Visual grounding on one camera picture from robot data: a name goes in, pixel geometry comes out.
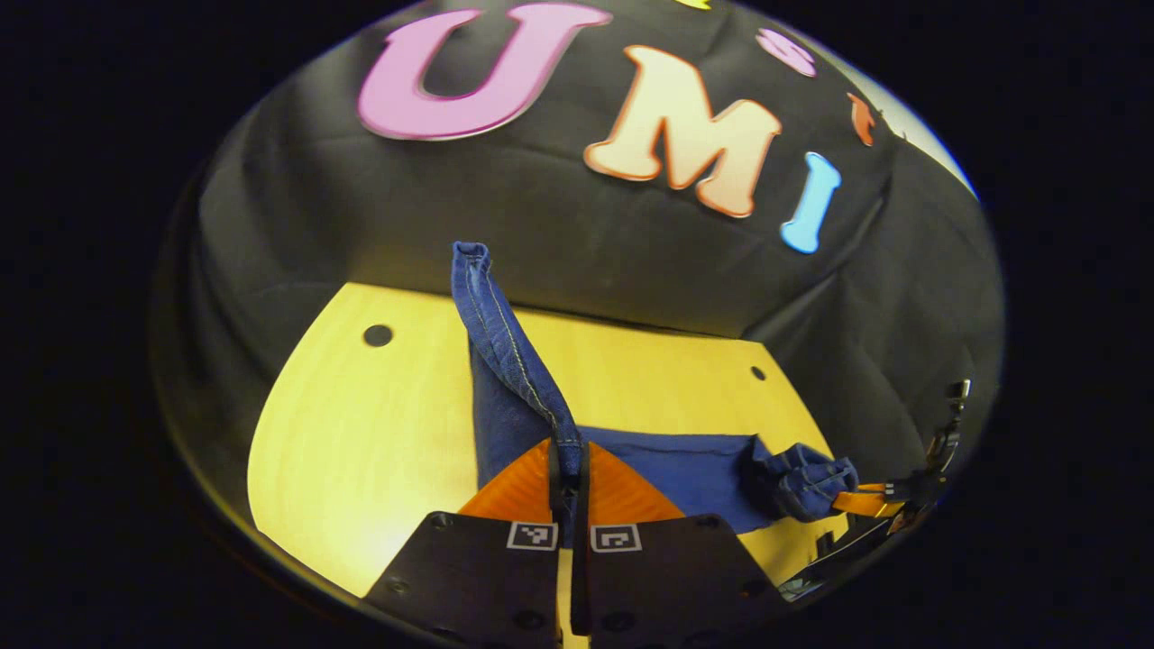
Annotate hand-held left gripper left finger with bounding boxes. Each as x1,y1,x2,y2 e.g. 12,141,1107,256
361,437,567,649

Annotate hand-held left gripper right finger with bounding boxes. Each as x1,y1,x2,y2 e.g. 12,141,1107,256
570,440,785,649

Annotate blue jeans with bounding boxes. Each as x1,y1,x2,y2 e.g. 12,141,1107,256
451,241,859,546

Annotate black backdrop cloth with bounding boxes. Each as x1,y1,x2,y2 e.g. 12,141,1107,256
153,0,1006,506

